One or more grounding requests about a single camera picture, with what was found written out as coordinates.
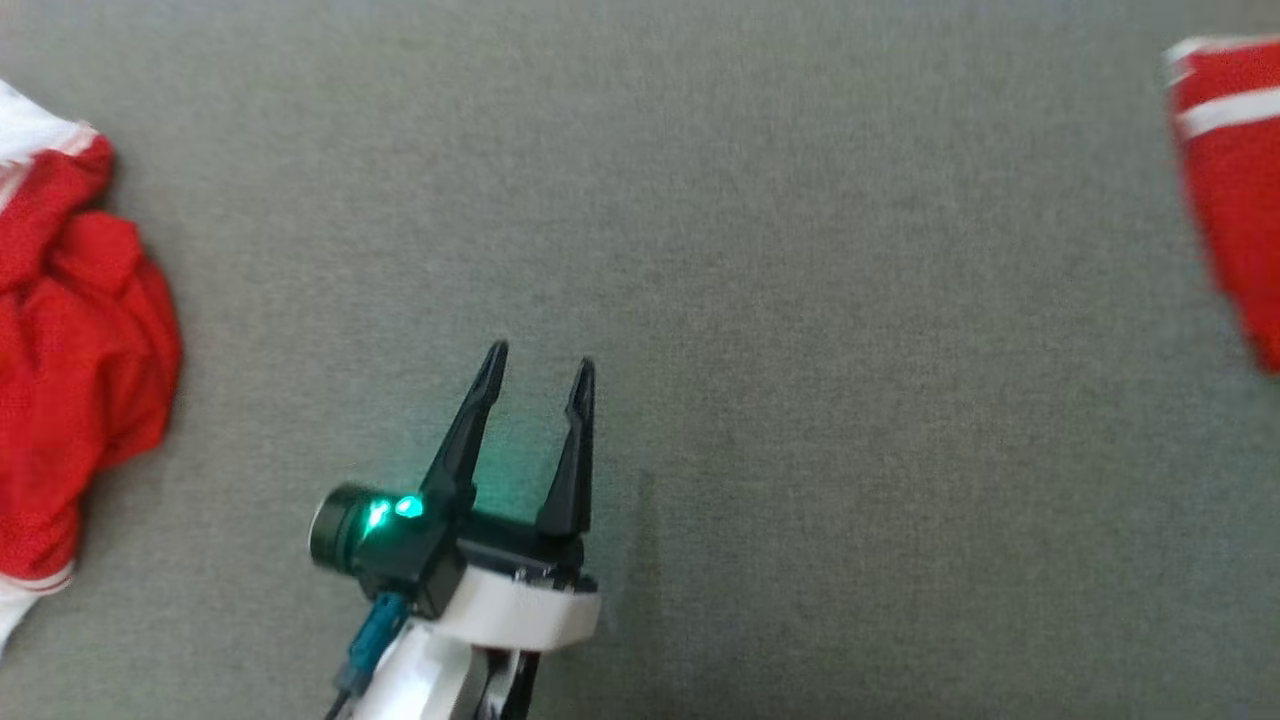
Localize red shorts white stripes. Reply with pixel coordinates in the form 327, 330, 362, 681
1164, 35, 1280, 374

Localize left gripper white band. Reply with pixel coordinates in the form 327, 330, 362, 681
420, 340, 602, 652

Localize red white Bulls jersey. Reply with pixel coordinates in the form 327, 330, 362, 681
0, 80, 184, 653

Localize blue connector black cable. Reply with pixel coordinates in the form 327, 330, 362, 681
324, 592, 412, 720

